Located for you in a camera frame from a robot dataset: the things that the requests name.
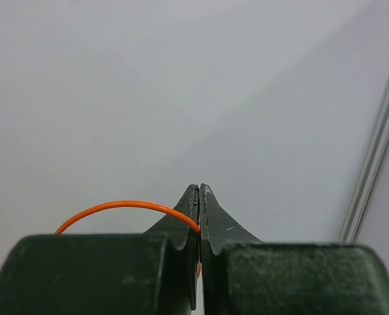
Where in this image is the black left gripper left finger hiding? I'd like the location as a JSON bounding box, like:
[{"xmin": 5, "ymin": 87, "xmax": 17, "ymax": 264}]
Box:
[{"xmin": 143, "ymin": 183, "xmax": 201, "ymax": 311}]

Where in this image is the orange thin wire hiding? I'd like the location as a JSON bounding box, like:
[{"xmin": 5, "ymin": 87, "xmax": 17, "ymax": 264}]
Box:
[{"xmin": 54, "ymin": 200, "xmax": 202, "ymax": 280}]

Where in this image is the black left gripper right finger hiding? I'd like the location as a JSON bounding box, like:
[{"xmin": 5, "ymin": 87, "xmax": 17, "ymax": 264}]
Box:
[{"xmin": 199, "ymin": 184, "xmax": 262, "ymax": 314}]

